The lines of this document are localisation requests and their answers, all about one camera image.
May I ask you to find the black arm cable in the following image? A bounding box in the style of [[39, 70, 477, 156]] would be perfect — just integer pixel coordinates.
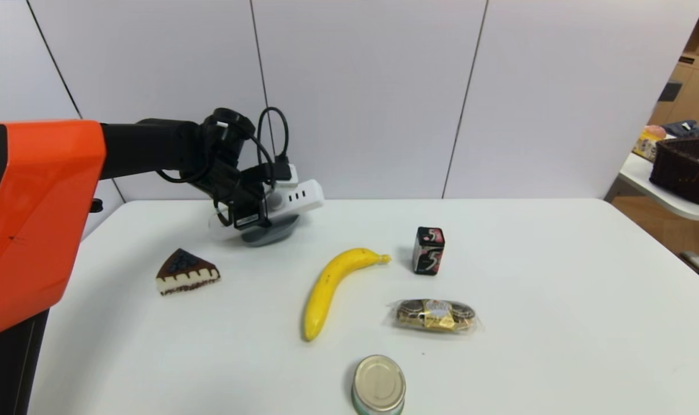
[[213, 122, 276, 227]]

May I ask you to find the yellow banana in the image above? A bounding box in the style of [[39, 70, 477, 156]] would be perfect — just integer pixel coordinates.
[[303, 248, 392, 341]]

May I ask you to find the grey square dish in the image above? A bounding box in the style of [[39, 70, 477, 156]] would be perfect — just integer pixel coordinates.
[[243, 214, 301, 248]]

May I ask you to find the white side table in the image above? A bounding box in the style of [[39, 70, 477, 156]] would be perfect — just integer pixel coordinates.
[[617, 153, 699, 221]]

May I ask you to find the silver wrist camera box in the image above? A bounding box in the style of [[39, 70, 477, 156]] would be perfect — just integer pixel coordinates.
[[273, 164, 300, 188]]

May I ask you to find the gold chocolates clear pack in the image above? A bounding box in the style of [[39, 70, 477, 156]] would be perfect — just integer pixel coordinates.
[[388, 297, 480, 334]]

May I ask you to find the dark brown wicker basket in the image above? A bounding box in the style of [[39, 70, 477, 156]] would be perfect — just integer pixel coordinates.
[[649, 135, 699, 206]]

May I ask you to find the round tin can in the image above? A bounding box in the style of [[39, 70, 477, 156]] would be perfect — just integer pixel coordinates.
[[352, 354, 406, 415]]

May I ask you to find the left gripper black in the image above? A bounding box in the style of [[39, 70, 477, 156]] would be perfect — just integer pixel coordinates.
[[232, 186, 273, 231]]

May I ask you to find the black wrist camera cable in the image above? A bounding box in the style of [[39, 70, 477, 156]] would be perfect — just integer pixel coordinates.
[[256, 107, 290, 173]]

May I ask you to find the chocolate cake slice toy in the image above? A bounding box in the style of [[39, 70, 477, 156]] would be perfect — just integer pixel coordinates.
[[156, 248, 221, 296]]

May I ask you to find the white power strip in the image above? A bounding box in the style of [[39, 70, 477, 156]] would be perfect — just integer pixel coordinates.
[[209, 179, 326, 240]]

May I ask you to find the yellow snack package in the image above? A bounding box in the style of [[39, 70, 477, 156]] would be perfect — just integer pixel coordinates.
[[632, 125, 667, 161]]

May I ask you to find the black gum box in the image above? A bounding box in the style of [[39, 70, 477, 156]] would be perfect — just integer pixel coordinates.
[[412, 227, 445, 276]]

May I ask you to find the wooden shelf unit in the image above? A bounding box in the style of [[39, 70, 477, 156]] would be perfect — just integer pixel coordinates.
[[646, 0, 699, 127]]

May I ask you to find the dark blue cloth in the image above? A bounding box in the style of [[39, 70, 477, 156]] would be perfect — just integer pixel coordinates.
[[660, 120, 699, 138]]

